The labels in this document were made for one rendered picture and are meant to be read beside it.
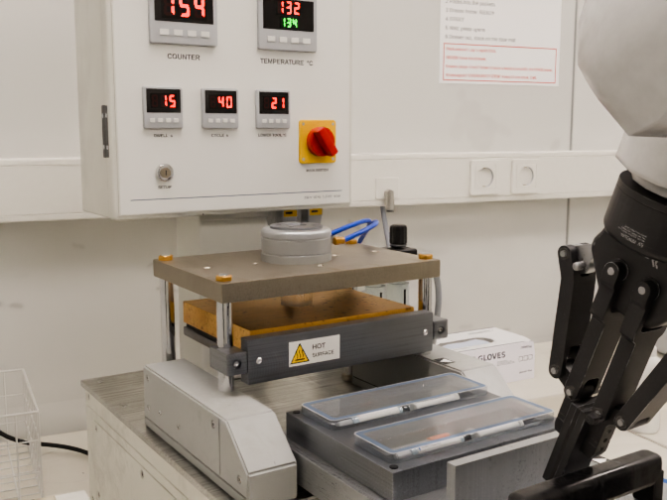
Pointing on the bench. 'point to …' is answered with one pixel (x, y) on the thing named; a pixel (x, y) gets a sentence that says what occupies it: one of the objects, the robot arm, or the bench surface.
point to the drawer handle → (603, 481)
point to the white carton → (495, 350)
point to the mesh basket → (25, 441)
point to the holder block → (359, 467)
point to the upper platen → (285, 313)
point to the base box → (128, 462)
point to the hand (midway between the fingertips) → (577, 442)
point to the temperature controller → (289, 7)
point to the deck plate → (113, 386)
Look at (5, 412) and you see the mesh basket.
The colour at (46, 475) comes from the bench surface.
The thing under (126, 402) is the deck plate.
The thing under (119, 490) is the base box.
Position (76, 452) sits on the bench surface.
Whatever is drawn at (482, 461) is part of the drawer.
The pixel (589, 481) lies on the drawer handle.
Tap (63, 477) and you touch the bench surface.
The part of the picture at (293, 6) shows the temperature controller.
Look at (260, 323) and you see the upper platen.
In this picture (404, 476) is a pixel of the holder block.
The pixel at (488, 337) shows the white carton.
